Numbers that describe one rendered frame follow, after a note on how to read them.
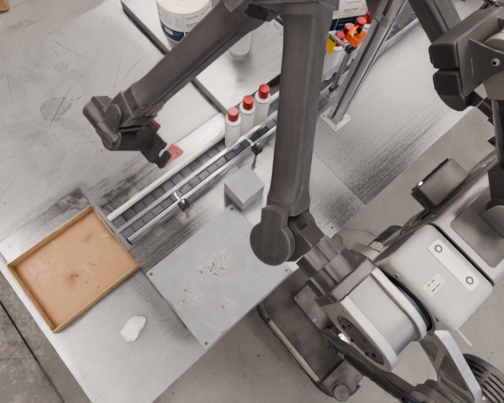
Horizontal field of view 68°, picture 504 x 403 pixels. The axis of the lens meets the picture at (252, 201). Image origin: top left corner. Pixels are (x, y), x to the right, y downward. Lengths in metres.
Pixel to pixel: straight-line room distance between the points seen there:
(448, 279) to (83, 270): 1.04
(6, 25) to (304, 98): 2.77
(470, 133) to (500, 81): 2.31
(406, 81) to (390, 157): 0.36
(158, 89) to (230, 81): 0.75
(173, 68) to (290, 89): 0.23
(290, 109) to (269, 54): 0.99
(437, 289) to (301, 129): 0.30
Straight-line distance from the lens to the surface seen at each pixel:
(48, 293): 1.34
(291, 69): 0.57
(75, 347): 1.30
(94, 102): 0.91
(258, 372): 2.07
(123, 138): 0.85
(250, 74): 1.49
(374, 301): 0.59
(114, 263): 1.29
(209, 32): 0.66
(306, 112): 0.57
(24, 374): 2.28
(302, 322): 1.85
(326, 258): 0.60
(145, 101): 0.76
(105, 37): 1.72
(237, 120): 1.17
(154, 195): 1.27
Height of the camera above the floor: 2.05
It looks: 70 degrees down
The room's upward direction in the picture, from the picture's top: 11 degrees clockwise
